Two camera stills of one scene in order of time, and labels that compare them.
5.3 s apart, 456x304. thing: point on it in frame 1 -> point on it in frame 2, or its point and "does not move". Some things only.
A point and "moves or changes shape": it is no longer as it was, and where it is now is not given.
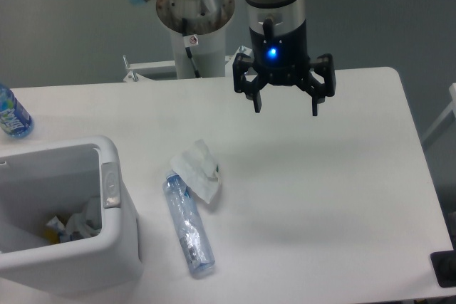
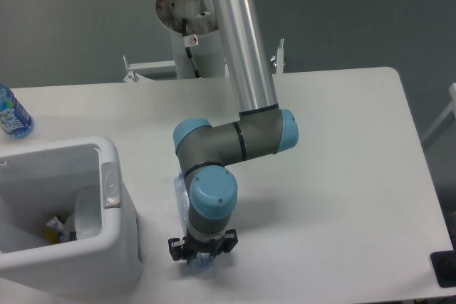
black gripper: [282, 59] -> [192, 247]
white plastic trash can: [58, 180] does not move
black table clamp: [444, 265] does not move
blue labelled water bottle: [14, 117] does not move
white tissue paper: [198, 169] moves or changes shape
